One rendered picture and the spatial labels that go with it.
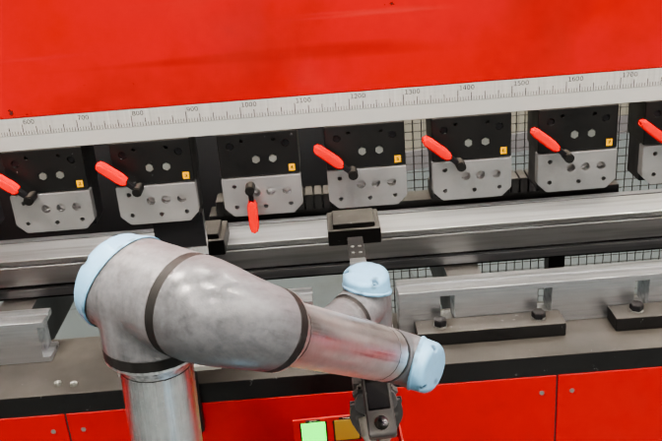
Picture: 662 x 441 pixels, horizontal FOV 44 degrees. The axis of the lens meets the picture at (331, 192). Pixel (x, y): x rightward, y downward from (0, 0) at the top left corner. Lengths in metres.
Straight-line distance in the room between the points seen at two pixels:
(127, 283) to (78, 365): 0.90
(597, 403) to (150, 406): 1.04
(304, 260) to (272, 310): 1.07
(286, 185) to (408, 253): 0.48
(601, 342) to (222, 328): 1.04
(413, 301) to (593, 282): 0.37
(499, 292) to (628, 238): 0.46
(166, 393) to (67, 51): 0.76
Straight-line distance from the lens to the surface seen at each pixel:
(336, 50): 1.49
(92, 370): 1.77
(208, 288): 0.85
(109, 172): 1.56
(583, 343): 1.73
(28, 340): 1.82
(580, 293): 1.78
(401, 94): 1.52
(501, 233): 1.97
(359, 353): 1.03
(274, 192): 1.58
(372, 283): 1.28
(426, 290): 1.70
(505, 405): 1.73
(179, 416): 1.01
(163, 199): 1.61
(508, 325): 1.72
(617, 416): 1.82
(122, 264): 0.92
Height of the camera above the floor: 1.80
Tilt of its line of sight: 22 degrees down
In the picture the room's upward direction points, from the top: 4 degrees counter-clockwise
